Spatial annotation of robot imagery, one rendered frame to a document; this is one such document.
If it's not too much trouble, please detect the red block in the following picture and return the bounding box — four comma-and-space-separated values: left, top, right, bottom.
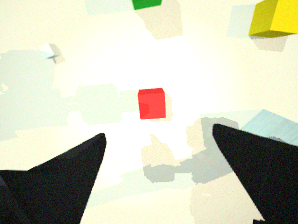
138, 88, 166, 120

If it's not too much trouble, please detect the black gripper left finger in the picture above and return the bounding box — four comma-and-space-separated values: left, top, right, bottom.
0, 133, 107, 224

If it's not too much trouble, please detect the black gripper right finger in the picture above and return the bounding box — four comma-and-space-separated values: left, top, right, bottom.
212, 124, 298, 224

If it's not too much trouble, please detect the green block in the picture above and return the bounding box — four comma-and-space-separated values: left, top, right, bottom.
131, 0, 162, 10

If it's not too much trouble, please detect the yellow block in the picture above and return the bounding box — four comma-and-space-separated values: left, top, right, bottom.
249, 0, 298, 38

